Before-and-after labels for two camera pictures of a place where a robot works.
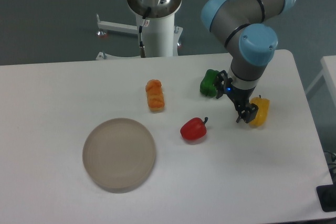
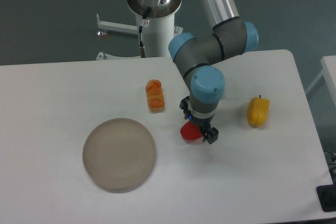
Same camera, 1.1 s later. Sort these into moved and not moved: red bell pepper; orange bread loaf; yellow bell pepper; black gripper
Moved: black gripper
Not moved: yellow bell pepper; red bell pepper; orange bread loaf
